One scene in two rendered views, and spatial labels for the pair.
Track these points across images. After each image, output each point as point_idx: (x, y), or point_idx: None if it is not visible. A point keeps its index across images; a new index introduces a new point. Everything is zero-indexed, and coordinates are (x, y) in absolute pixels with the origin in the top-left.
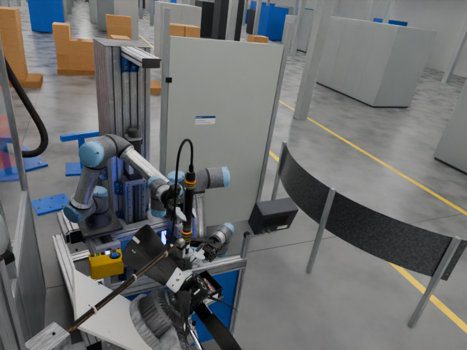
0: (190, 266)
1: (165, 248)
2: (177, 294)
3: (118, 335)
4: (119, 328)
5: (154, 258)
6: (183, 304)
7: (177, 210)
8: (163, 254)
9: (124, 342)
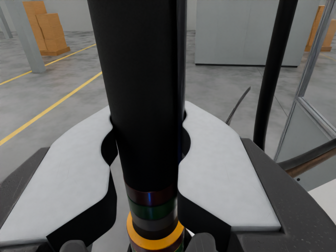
0: None
1: (278, 164)
2: (249, 87)
3: (327, 197)
4: (329, 215)
5: (311, 153)
6: (234, 108)
7: (222, 149)
8: None
9: (311, 195)
